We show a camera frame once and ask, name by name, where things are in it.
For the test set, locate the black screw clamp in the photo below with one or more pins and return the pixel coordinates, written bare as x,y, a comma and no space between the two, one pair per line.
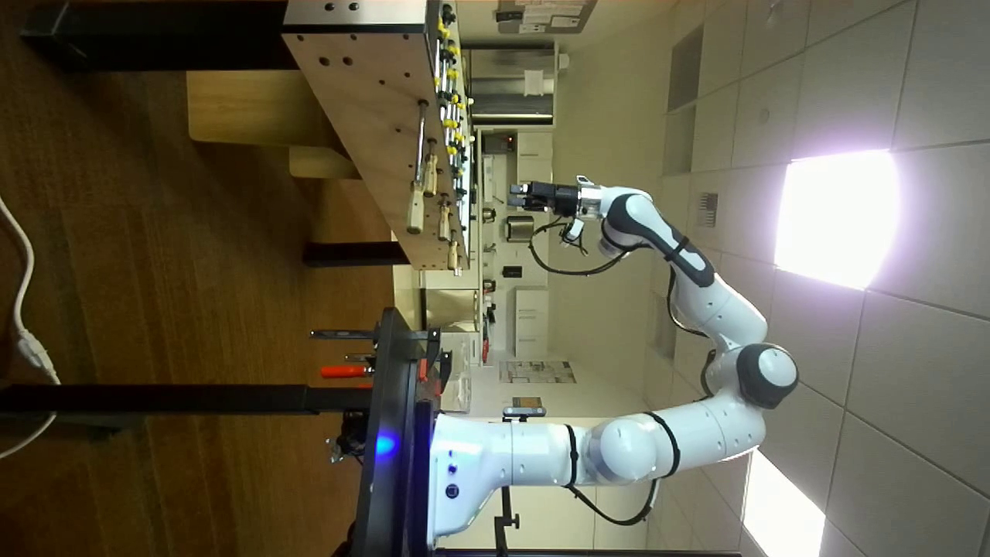
354,439

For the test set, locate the gray metal clamp bar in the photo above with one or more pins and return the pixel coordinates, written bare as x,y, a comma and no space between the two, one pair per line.
342,335

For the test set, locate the small ceiling sensor box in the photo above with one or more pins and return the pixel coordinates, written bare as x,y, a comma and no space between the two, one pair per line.
707,209

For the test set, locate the gray wall box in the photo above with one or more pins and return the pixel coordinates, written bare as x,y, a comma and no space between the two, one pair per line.
519,231

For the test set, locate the small gray camera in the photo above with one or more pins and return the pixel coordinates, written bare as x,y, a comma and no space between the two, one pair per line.
523,412

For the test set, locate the black tripod stand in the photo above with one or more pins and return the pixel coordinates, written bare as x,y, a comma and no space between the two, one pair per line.
505,526

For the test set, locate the white cabinet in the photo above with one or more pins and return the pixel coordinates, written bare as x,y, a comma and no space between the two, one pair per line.
529,157

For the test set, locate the bright ceiling light panel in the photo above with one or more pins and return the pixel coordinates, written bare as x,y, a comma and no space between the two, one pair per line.
779,513
836,219

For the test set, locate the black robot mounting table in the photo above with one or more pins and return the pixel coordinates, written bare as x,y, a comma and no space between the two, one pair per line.
404,391

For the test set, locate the gray shelf cabinet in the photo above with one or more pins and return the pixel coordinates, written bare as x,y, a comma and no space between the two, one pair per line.
510,83

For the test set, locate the printed paper poster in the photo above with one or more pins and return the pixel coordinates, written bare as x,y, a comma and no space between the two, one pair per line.
535,372

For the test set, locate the beige foosball table body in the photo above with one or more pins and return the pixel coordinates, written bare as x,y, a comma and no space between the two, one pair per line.
371,104

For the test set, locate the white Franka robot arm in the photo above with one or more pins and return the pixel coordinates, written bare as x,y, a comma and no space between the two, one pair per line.
721,310

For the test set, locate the small light wooden box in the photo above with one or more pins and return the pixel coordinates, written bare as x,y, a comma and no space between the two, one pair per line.
321,163

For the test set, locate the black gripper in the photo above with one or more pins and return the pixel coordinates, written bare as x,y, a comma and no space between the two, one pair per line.
560,201

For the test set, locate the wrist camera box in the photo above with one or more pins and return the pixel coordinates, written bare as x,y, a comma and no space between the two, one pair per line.
574,231

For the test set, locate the dark ceiling vent panel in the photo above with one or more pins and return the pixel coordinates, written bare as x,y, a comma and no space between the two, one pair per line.
686,67

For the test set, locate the yellow foosball figure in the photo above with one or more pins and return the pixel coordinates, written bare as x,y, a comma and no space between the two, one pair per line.
445,33
452,104

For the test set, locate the large light wooden box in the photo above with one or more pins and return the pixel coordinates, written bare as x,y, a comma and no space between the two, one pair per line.
259,110

